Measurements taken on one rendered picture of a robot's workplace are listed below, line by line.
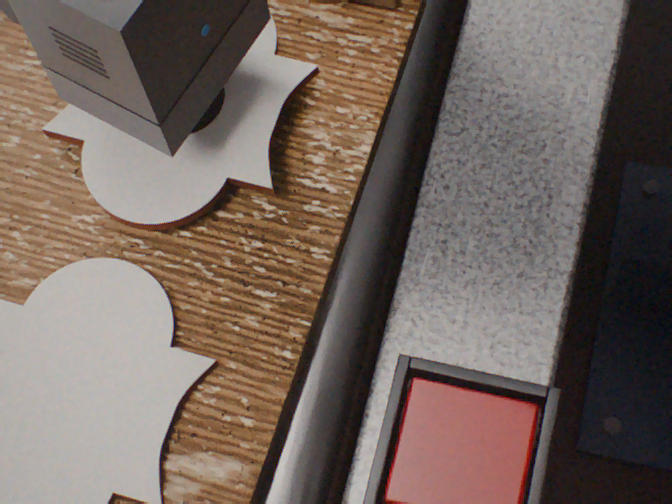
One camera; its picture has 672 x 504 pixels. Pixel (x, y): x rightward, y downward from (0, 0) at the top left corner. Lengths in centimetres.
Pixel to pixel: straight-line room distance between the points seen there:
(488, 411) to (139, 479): 16
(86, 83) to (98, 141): 7
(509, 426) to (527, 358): 4
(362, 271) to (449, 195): 6
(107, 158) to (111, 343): 9
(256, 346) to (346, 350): 5
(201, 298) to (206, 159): 7
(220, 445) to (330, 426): 6
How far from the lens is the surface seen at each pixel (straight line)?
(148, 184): 63
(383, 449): 60
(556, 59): 70
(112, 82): 56
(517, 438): 60
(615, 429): 156
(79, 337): 62
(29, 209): 67
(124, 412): 61
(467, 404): 61
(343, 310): 64
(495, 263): 65
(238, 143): 64
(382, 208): 66
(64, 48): 57
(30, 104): 70
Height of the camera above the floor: 151
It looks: 66 degrees down
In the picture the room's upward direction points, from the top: 11 degrees counter-clockwise
